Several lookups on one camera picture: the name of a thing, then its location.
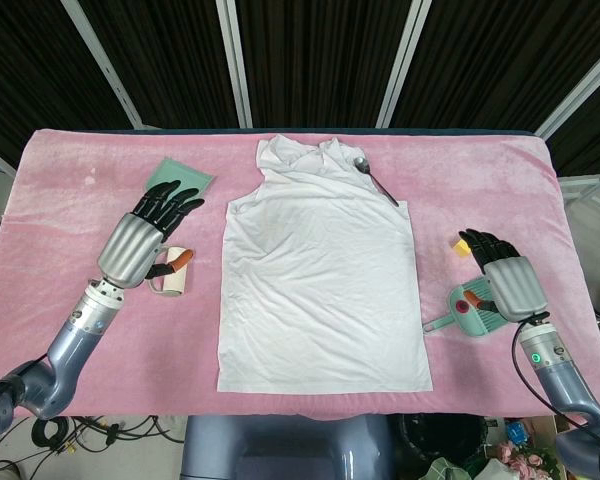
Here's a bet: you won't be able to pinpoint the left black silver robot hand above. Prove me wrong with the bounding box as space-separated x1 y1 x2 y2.
97 180 206 290

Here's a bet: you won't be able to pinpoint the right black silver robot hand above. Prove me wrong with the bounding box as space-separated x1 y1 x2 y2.
458 228 550 324

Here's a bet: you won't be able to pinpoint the green lint roller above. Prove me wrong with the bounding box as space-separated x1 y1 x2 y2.
144 244 194 300

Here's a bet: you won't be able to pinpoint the white sleeveless shirt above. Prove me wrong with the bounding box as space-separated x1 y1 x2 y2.
215 133 435 394

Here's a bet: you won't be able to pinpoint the green sweeper with red button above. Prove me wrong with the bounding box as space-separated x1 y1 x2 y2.
422 277 511 340

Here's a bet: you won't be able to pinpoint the green plastic dustpan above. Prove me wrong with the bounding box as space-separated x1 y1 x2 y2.
143 157 216 201

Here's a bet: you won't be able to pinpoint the pink plush blanket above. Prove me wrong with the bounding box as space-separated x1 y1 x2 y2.
0 127 600 421

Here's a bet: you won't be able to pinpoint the black round bin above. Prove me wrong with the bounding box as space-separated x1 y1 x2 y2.
398 413 487 472

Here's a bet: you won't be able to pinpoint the pink artificial flowers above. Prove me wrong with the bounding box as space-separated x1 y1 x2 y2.
494 439 556 480

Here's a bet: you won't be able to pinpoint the black pleated partition panel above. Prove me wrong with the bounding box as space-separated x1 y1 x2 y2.
77 0 241 129
389 0 600 136
234 0 414 129
0 0 134 151

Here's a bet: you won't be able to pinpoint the metal spoon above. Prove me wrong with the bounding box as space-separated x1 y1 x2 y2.
353 156 400 207

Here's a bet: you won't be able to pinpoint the blue-grey robot torso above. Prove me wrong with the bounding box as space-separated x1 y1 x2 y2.
179 414 396 480

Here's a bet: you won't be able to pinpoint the black looped cable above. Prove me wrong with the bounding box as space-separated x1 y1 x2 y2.
510 312 589 431

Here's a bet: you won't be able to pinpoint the white frame post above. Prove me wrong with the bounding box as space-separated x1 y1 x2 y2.
378 0 433 128
533 43 600 139
215 0 255 129
60 0 147 130

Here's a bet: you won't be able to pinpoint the black floor cable bundle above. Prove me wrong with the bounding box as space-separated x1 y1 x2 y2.
29 414 186 480

